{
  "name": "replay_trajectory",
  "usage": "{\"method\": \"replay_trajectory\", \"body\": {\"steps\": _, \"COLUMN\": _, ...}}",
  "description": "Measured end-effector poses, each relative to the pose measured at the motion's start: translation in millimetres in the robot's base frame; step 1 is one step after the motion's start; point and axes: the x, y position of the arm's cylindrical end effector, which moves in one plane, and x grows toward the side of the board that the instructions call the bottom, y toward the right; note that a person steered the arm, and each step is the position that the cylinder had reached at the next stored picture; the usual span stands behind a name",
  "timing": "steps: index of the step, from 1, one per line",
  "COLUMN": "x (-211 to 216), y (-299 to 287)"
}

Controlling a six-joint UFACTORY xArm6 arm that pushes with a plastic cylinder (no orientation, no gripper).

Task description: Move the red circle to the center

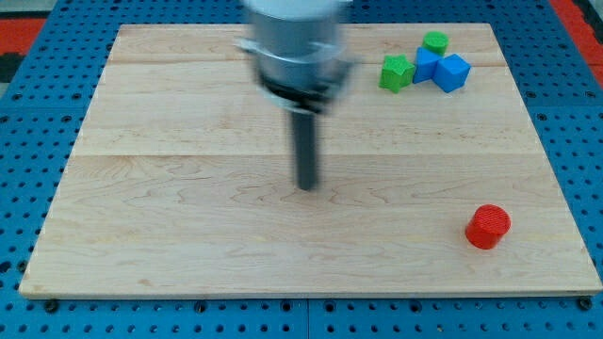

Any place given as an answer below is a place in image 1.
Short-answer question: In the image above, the red cylinder block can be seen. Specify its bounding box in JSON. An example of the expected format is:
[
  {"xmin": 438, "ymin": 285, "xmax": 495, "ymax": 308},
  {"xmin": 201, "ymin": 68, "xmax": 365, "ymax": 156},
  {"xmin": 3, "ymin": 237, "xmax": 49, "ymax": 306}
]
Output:
[{"xmin": 464, "ymin": 204, "xmax": 512, "ymax": 250}]

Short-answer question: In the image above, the blue cube block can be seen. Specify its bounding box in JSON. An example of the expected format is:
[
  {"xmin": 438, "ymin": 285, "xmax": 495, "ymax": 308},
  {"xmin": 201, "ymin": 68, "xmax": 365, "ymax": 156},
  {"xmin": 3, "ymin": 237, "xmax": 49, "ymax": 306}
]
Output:
[{"xmin": 432, "ymin": 55, "xmax": 471, "ymax": 93}]

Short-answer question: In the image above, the blue wedge block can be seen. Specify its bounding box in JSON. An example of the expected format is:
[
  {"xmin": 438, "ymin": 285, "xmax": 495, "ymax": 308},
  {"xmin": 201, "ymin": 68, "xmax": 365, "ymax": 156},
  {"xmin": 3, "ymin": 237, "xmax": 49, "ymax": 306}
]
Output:
[{"xmin": 413, "ymin": 47, "xmax": 442, "ymax": 84}]

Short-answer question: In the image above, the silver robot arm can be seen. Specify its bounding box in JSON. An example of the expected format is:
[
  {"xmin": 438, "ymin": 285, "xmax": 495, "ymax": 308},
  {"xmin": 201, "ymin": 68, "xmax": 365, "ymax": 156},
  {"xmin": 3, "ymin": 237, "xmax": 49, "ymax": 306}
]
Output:
[{"xmin": 238, "ymin": 0, "xmax": 354, "ymax": 190}]

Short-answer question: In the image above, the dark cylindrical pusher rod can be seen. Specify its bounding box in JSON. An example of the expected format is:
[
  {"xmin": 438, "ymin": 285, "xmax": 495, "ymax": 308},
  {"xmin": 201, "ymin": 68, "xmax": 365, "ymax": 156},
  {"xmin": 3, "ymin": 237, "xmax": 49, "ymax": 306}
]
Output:
[{"xmin": 291, "ymin": 113, "xmax": 318, "ymax": 190}]

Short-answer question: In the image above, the wooden board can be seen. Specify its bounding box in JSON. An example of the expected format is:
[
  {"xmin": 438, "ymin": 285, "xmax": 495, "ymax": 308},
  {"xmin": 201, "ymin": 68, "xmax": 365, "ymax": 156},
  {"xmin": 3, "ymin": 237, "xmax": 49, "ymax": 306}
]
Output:
[{"xmin": 20, "ymin": 24, "xmax": 602, "ymax": 299}]

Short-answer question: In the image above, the green cylinder block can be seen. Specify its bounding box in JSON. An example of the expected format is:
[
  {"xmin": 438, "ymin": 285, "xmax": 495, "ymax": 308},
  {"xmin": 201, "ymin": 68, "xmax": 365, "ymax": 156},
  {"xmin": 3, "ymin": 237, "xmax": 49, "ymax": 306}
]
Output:
[{"xmin": 421, "ymin": 31, "xmax": 449, "ymax": 57}]

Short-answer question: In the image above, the green star block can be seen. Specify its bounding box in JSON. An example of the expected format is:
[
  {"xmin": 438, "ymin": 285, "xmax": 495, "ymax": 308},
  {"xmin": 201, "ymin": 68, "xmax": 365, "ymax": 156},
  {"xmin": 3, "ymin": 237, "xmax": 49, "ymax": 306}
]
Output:
[{"xmin": 379, "ymin": 55, "xmax": 416, "ymax": 93}]

